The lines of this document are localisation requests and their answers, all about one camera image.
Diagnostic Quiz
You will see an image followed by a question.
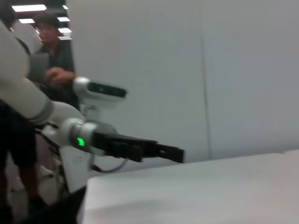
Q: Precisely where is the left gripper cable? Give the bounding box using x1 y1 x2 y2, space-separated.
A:
90 153 129 174

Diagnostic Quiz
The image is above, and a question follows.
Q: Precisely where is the seated person in dark shirt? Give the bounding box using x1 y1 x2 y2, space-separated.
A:
30 14 79 110

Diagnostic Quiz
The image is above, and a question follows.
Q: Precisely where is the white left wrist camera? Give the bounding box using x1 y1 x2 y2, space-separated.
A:
72 76 128 110

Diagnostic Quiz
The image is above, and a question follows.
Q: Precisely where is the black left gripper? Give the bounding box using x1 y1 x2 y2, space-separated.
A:
92 132 185 164

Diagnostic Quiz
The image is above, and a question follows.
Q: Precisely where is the grey laptop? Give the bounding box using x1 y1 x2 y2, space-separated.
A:
28 51 50 83

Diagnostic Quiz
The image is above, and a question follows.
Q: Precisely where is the standing person in black shorts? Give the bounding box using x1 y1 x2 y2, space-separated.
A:
0 100 51 224

